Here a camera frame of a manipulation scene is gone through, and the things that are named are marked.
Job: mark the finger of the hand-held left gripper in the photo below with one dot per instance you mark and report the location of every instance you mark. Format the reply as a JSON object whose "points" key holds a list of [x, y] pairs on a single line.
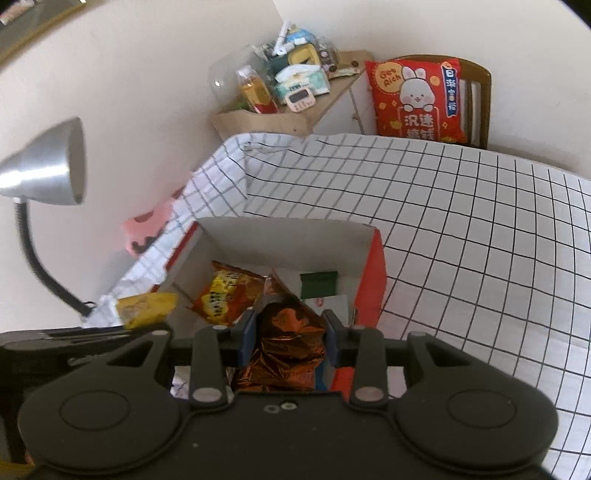
{"points": [[83, 333]]}

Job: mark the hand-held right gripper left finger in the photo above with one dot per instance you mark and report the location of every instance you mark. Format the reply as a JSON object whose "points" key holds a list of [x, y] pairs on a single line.
{"points": [[247, 341]]}

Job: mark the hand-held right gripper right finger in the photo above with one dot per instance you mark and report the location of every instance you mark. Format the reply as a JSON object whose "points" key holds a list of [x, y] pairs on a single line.
{"points": [[333, 341]]}

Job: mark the red-brown foil snack bag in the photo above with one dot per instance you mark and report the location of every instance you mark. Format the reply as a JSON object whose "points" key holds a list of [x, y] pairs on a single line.
{"points": [[286, 341]]}

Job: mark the orange snack bag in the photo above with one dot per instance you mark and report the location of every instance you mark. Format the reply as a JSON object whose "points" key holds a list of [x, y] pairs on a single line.
{"points": [[226, 295]]}

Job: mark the dark green packet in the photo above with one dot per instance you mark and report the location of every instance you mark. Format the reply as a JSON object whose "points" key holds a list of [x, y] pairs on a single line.
{"points": [[318, 284]]}

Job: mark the yellow candy packet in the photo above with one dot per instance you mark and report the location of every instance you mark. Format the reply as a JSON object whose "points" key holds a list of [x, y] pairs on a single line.
{"points": [[147, 308]]}

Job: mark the red cardboard box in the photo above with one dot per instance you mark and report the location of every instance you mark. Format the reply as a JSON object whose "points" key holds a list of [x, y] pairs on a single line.
{"points": [[369, 277]]}

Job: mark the pink cloth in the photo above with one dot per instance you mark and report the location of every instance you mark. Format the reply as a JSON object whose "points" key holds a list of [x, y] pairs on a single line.
{"points": [[147, 226]]}

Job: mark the white checked tablecloth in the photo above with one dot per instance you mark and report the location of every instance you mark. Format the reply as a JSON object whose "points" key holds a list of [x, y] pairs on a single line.
{"points": [[461, 240]]}

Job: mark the silver desk lamp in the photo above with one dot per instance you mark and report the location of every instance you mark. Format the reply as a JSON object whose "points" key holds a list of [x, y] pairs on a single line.
{"points": [[41, 170]]}

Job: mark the wooden side table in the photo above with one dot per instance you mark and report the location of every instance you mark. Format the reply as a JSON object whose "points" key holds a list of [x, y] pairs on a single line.
{"points": [[295, 120]]}

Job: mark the pink timer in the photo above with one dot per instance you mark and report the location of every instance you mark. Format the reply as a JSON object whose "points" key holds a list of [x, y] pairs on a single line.
{"points": [[299, 99]]}

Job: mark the orange drink bottle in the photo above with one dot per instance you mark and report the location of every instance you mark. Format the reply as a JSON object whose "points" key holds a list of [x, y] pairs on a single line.
{"points": [[256, 90]]}

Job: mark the red rabbit cushion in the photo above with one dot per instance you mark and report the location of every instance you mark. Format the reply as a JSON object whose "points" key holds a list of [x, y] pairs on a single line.
{"points": [[415, 101]]}

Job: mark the clear glass dome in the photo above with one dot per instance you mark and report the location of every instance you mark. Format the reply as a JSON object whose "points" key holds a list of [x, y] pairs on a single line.
{"points": [[224, 78]]}

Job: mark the tissue pack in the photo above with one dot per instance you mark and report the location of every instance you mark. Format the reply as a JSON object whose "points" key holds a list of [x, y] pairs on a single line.
{"points": [[300, 78]]}

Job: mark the wooden chair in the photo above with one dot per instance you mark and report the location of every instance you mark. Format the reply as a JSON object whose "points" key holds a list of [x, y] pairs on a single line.
{"points": [[478, 101]]}

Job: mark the yellow box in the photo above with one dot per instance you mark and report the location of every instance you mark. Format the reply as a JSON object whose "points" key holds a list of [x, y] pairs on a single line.
{"points": [[304, 54]]}

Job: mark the large framed poster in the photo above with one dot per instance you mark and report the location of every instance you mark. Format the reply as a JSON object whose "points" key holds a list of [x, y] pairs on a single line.
{"points": [[23, 27]]}

